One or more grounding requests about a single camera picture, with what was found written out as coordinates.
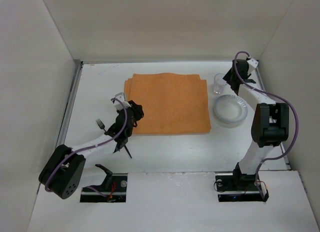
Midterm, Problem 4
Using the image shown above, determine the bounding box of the orange cloth placemat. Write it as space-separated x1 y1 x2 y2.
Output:
124 73 212 135

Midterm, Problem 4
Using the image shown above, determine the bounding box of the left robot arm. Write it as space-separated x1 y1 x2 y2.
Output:
38 98 144 200

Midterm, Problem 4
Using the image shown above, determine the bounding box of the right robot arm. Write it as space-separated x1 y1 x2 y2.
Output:
223 58 289 186

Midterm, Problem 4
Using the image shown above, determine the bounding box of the clear plastic cup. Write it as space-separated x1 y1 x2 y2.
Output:
213 73 226 94

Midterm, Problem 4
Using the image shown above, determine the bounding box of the black plastic fork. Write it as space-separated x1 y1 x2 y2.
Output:
96 118 107 133

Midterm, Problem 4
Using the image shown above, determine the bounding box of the black plastic knife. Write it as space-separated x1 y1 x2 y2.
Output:
124 145 133 159

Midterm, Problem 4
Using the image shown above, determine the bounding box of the white bowl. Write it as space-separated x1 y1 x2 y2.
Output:
213 94 248 124

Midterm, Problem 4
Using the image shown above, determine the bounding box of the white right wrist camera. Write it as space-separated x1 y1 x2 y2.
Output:
246 57 259 74

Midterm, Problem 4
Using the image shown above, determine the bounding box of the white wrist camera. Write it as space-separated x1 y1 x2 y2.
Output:
111 92 131 111
246 57 259 74

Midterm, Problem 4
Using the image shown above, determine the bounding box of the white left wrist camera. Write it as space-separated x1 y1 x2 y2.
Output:
111 92 131 111

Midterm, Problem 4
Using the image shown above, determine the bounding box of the right aluminium frame rail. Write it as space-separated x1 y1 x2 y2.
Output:
252 59 292 168

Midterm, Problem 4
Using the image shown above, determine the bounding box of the aluminium frame rail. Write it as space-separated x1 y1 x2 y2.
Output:
51 59 84 156
252 59 292 168

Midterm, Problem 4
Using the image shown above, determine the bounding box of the left aluminium frame rail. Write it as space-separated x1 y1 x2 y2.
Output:
51 59 84 156

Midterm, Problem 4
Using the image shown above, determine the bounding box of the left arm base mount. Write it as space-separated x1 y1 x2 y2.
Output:
79 173 128 203

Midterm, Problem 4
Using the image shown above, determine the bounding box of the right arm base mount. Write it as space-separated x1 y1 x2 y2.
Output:
213 172 269 203

